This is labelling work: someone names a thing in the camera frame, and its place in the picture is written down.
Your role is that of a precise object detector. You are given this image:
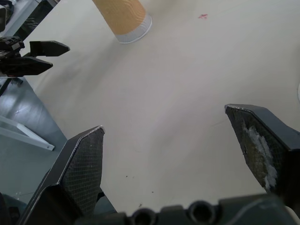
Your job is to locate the orange ribbed paper cup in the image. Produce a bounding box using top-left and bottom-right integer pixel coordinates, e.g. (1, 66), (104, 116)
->
(91, 0), (153, 45)

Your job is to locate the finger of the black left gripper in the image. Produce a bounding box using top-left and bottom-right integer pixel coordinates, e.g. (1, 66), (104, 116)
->
(29, 40), (71, 58)
(0, 55), (53, 78)

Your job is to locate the white metal frame bar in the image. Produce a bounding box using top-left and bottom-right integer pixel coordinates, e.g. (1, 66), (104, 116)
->
(0, 114), (55, 151)

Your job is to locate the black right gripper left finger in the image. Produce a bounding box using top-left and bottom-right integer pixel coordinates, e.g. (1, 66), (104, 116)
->
(17, 125), (105, 225)

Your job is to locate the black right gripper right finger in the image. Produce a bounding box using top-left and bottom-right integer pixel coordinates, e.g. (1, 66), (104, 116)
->
(224, 104), (300, 208)

